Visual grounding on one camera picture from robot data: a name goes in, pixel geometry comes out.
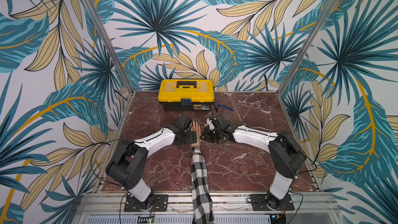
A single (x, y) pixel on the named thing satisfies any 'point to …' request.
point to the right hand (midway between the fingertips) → (200, 137)
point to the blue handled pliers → (222, 106)
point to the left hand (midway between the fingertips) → (189, 141)
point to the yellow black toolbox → (186, 95)
